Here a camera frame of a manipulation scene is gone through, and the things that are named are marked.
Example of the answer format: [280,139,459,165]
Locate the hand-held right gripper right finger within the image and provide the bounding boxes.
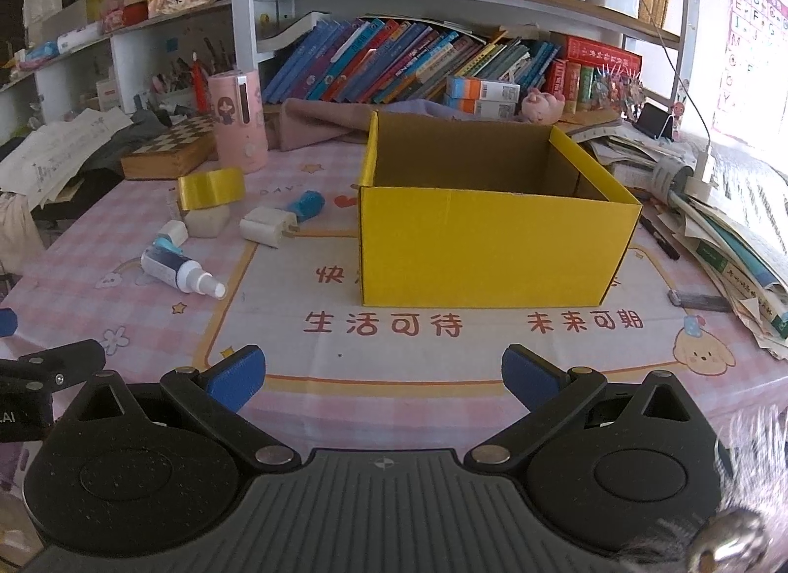
[464,345,718,469]

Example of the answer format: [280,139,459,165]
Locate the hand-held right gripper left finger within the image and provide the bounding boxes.
[58,346,302,471]

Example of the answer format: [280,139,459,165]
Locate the white blue spray bottle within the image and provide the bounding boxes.
[140,245,228,301]

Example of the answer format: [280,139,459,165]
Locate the yellow cardboard box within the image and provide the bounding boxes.
[357,110,643,308]

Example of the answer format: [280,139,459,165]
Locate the white charger plug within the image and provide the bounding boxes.
[239,206,301,250]

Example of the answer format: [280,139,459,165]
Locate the cream white eraser block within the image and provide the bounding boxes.
[183,203,230,239]

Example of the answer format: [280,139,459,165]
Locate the small white teal box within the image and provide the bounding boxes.
[154,219,190,254]

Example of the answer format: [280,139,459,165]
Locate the small blue plastic bottle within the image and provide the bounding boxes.
[280,190,326,224]

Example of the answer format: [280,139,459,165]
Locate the gold tape roll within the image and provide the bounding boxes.
[178,168,246,218]

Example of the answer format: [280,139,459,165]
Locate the beige cloth bag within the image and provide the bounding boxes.
[0,191,47,278]

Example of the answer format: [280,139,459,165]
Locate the pink checkered tablecloth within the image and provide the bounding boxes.
[0,142,788,488]

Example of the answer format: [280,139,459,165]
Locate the white printed paper sheets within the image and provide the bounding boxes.
[0,108,133,210]

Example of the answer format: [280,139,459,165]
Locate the black pen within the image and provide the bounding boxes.
[639,214,681,261]

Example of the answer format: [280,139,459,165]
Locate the dark grey cloth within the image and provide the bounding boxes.
[80,111,179,173]

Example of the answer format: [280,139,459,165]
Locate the pile of books and papers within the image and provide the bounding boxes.
[585,123,788,358]

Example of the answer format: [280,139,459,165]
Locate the grey fuzzy garment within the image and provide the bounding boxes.
[609,406,788,573]

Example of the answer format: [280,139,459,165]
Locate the rolled white paper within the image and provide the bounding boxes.
[651,155,699,204]

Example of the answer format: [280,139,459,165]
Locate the wooden chess board box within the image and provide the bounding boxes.
[120,114,218,181]

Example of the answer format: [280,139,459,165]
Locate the white box red label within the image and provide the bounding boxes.
[95,77,121,112]

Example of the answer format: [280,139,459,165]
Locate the pink cartoon cylinder canister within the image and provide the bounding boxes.
[207,69,268,173]

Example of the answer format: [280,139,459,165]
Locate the silver metal button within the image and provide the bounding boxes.
[686,508,773,573]

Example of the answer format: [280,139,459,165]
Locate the pink pig plush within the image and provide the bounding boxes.
[520,88,566,124]

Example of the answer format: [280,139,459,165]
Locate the blue orange white carton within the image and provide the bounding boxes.
[444,76,522,102]
[446,98,518,120]

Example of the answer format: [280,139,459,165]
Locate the cup of pens and brushes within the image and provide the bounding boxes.
[151,52,213,112]

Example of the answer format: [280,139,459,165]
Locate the small black box device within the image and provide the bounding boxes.
[637,103,673,139]

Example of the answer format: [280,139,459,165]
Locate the colourful figure cards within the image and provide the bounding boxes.
[594,71,644,118]

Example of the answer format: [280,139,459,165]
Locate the red white marker pen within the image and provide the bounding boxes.
[191,52,210,112]

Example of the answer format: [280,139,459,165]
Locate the red thick book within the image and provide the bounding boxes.
[554,34,643,74]

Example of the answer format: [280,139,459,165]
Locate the row of colourful books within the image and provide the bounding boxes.
[262,19,558,106]

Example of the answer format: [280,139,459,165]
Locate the wall poster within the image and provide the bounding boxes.
[714,0,788,143]

